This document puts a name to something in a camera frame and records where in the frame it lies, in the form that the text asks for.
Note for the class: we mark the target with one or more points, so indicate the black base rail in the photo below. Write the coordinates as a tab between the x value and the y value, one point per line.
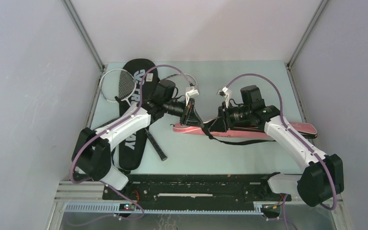
200	192

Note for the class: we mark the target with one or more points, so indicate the white racket under pink bag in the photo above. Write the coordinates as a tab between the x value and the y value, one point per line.
191	79

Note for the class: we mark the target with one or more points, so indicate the pink sport racket bag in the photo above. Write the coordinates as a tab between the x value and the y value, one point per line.
248	132

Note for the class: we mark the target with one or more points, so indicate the left aluminium frame post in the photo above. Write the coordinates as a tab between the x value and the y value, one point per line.
78	23

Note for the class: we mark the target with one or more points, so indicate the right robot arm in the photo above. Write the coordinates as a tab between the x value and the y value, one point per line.
322	176

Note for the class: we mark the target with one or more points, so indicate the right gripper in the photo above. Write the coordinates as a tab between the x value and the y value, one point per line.
219	125

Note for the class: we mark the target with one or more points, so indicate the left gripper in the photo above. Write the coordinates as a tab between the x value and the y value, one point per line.
189	116

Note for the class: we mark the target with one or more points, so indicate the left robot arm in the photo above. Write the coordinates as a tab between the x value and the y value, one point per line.
93	150

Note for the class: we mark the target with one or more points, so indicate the right aluminium frame post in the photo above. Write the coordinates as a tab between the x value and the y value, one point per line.
308	31

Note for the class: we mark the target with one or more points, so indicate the black racket bag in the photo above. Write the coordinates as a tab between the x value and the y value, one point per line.
131	150

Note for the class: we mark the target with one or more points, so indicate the aluminium frame post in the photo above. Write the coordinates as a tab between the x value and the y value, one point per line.
78	23
308	31

